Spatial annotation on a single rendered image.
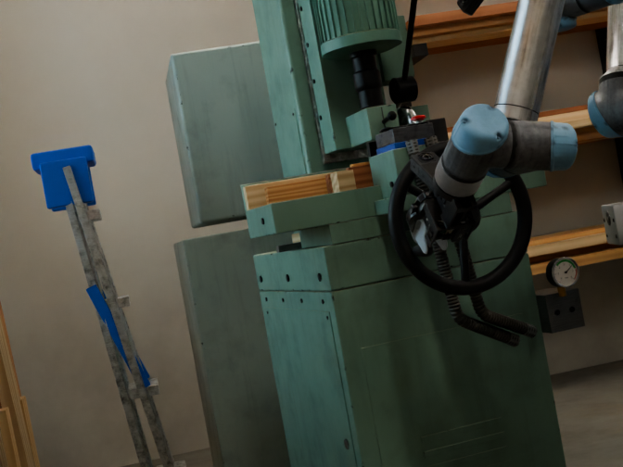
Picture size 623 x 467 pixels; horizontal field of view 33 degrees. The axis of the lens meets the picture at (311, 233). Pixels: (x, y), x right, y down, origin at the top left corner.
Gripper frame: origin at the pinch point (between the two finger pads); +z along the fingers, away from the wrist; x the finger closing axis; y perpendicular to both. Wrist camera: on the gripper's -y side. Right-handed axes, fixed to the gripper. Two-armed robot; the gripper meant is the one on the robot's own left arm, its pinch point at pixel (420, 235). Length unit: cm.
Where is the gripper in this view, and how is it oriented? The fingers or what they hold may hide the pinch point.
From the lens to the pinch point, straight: 184.9
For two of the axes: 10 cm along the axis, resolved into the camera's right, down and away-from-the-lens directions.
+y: 3.0, 8.3, -4.7
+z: -1.7, 5.3, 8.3
